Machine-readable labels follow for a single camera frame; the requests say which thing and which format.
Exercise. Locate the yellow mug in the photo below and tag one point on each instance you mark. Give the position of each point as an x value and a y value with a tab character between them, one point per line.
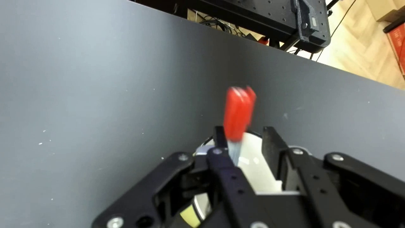
254	169

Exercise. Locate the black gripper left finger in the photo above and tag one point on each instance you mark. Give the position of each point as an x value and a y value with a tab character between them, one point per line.
168	194

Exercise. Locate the black perforated equipment stand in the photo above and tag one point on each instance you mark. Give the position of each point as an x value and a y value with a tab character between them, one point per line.
253	17

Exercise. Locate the red box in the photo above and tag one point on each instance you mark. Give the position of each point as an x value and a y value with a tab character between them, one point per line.
398	46

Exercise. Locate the red capped white marker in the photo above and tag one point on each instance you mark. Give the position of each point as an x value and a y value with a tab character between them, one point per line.
238	114

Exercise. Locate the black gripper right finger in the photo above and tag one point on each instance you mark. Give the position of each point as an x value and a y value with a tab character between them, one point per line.
345	194

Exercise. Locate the grey black device box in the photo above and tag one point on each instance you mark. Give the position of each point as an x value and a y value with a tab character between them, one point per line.
310	21

